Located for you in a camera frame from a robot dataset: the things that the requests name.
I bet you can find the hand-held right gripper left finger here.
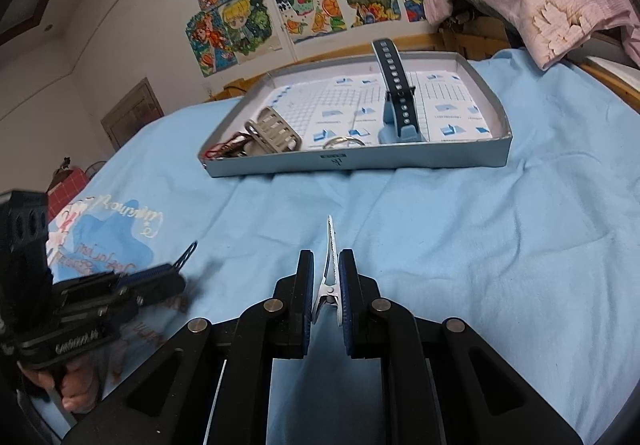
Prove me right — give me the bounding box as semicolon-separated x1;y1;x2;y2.
62;249;316;445

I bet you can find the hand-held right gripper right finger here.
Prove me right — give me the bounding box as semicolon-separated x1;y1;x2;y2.
337;249;586;445

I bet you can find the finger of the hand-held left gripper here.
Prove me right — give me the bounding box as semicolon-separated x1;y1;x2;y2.
52;264;176;302
60;275;187;327

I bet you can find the silver alligator hair clip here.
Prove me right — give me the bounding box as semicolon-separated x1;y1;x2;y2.
311;215;346;328

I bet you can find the black hair clip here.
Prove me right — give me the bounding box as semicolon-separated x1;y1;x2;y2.
172;241;198;271

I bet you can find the grey cardboard box tray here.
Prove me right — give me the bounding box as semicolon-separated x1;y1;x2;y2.
197;50;513;178

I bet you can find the clear ring bracelet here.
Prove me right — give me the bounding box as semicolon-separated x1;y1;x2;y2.
322;135;366;150

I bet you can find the red string bracelet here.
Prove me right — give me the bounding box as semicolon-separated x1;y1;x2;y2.
204;134;248;159

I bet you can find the person's left hand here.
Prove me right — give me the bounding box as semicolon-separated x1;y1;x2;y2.
22;357;102;414

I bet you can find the red checkered cloth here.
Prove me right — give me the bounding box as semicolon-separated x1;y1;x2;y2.
47;168;92;208

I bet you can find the printed blue bed sheet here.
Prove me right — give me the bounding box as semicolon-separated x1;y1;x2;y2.
45;48;640;445

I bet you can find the beige hair claw clip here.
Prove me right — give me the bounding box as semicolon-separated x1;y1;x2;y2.
245;106;303;155

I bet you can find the brown wooden door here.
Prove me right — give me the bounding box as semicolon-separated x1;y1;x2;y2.
100;78;166;151

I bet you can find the teal ribbon band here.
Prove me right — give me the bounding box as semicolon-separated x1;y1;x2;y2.
372;39;430;144

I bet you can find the wooden bed frame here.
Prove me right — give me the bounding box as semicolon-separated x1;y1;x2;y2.
205;25;640;103

